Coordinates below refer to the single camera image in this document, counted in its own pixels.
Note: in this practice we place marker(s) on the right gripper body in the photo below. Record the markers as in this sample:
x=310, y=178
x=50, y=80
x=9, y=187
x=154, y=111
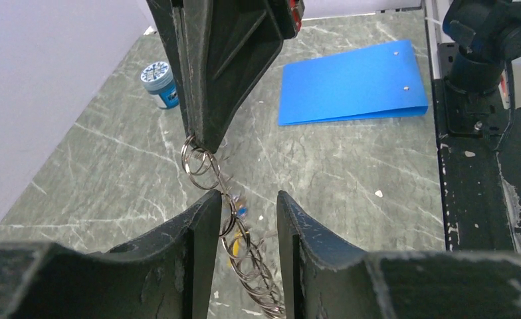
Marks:
x=297, y=8

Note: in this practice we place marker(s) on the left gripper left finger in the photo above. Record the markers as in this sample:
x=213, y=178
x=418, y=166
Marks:
x=164, y=273

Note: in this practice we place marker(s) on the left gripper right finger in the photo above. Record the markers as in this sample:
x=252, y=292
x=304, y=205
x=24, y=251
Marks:
x=324, y=276

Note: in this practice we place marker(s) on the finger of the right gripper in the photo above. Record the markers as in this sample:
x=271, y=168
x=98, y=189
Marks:
x=219, y=50

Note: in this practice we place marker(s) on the yellow key tag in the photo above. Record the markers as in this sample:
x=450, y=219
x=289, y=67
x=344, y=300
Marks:
x=234, y=250

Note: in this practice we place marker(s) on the blue key tag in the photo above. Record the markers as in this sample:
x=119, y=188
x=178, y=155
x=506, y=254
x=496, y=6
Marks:
x=242, y=211

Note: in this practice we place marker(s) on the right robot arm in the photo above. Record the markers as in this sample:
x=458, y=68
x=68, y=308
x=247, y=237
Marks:
x=487, y=30

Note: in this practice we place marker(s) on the blue small jar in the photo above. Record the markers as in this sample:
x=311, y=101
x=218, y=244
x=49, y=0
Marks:
x=157, y=79

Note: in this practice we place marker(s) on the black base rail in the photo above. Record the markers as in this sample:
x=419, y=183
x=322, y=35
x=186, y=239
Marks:
x=480, y=189

